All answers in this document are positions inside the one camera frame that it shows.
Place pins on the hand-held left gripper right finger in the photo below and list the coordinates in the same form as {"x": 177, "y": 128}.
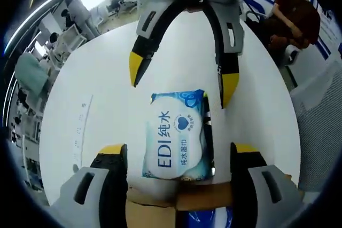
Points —
{"x": 253, "y": 193}

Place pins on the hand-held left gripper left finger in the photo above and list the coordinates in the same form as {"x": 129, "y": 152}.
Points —
{"x": 107, "y": 185}

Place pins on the brown cardboard shoe box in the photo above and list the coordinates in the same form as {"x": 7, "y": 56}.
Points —
{"x": 203, "y": 196}

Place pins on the white blue wet wipes pack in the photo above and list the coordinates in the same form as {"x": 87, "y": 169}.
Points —
{"x": 173, "y": 137}

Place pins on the row of white office chairs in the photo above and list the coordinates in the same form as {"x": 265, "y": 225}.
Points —
{"x": 69, "y": 38}

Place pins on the pale green chair back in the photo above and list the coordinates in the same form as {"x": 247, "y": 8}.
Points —
{"x": 29, "y": 73}

